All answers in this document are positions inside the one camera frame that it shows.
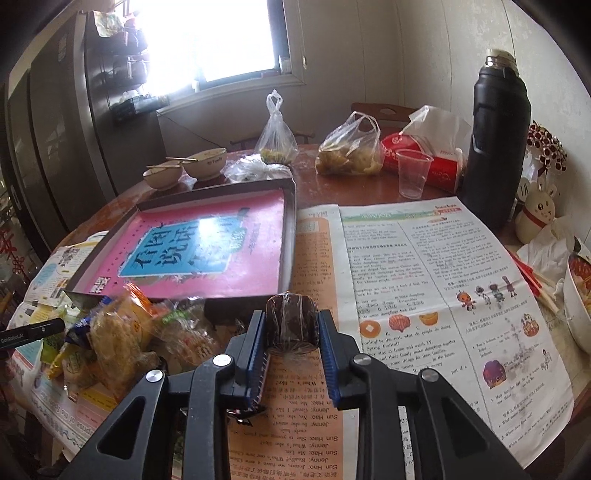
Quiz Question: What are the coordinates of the dark brown candy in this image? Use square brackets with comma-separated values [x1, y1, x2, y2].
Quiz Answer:
[266, 292, 320, 355]

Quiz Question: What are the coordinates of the yellow cow milk stick packet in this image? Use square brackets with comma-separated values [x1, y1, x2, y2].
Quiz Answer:
[46, 343, 86, 380]

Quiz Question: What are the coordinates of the blue oreo-style cookie packet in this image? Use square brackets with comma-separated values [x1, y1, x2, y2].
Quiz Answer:
[64, 296, 114, 350]

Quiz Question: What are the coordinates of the green label round pastry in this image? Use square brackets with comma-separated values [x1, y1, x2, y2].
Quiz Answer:
[154, 298, 221, 371]

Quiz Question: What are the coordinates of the orange rice cracker packet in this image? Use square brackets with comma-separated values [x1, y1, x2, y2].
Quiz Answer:
[90, 283, 160, 400]

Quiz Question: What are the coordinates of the plastic bag of fried snacks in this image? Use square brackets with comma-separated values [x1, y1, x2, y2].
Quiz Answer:
[315, 111, 385, 176]

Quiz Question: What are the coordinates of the left newspaper sheet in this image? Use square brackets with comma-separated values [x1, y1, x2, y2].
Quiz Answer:
[8, 231, 116, 459]

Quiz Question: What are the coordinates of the newspaper sheet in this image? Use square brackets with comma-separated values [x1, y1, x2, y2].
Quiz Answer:
[228, 197, 574, 479]
[8, 231, 116, 459]

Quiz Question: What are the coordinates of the right newspaper sheet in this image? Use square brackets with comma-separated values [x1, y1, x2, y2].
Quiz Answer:
[228, 197, 574, 479]

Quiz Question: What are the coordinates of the dark shallow cardboard box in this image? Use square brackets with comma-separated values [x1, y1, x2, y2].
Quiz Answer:
[65, 178, 297, 308]

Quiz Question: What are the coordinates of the pink Chinese workbook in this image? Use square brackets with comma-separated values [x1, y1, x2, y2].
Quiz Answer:
[77, 189, 284, 298]

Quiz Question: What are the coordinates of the crumpled clear plastic bag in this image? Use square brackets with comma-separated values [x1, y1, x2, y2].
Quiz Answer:
[221, 154, 294, 183]

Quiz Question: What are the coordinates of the right beige ceramic bowl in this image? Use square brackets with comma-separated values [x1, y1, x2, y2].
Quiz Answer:
[181, 148, 228, 181]

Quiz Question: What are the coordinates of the beige ceramic bowl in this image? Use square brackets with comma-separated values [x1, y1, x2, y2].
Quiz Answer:
[143, 161, 184, 191]
[181, 148, 228, 181]

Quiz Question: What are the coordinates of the grey refrigerator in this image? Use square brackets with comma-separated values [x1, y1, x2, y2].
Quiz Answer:
[0, 9, 167, 259]

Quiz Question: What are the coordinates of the left beige ceramic bowl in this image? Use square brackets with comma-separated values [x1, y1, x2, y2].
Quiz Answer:
[143, 161, 184, 191]

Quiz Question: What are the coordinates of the clear plastic cup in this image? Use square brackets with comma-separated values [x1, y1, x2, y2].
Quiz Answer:
[396, 149, 433, 200]

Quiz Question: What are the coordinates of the red chopsticks bundle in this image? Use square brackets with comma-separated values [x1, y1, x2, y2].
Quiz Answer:
[509, 251, 559, 315]

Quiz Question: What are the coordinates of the tied clear plastic bag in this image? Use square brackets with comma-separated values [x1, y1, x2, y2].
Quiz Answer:
[254, 90, 297, 165]

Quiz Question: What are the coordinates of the wooden chair with cutout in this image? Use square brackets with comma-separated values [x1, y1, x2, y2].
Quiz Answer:
[351, 102, 417, 136]

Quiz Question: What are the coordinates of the black thermos bottle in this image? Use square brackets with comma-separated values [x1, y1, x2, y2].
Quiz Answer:
[460, 49, 531, 230]

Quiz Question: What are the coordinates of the rabbit figurine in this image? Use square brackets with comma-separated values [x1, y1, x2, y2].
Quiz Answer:
[515, 176, 556, 244]

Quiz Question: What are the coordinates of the white food bowl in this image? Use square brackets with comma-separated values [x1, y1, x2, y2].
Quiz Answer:
[563, 253, 591, 354]

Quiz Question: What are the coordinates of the dark red flower bouquet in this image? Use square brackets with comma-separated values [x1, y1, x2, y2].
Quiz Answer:
[527, 121, 568, 176]

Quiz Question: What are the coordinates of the window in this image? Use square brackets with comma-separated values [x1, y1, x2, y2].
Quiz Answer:
[130, 1, 305, 96]

